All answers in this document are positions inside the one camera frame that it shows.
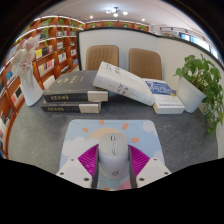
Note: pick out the orange wooden shelf unit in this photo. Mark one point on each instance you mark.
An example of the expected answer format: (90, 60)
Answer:
(50, 56)

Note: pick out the pastel cloud print mouse pad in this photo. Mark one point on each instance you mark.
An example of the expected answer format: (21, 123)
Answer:
(80, 136)

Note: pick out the window with curtains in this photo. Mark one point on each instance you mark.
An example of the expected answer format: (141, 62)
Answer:
(196, 41)

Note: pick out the blue cover book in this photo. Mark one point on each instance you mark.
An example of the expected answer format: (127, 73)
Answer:
(165, 95)

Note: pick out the dark hardcover book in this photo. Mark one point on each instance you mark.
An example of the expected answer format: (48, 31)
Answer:
(70, 85)
(63, 108)

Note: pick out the thick white book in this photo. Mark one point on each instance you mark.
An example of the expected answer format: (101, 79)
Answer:
(123, 83)

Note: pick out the green plant in white pot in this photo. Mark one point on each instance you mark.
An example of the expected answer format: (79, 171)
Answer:
(188, 95)

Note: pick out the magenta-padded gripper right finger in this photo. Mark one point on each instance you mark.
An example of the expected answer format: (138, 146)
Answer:
(139, 160)

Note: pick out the white computer mouse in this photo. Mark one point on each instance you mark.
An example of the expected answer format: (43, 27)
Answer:
(113, 160)

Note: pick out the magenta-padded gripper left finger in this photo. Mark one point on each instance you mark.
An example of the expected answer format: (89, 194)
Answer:
(87, 160)

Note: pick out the white desk partition panel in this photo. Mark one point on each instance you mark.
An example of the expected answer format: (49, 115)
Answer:
(120, 38)

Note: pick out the multi-bulb ceiling lamp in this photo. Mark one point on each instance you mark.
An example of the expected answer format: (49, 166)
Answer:
(115, 11)

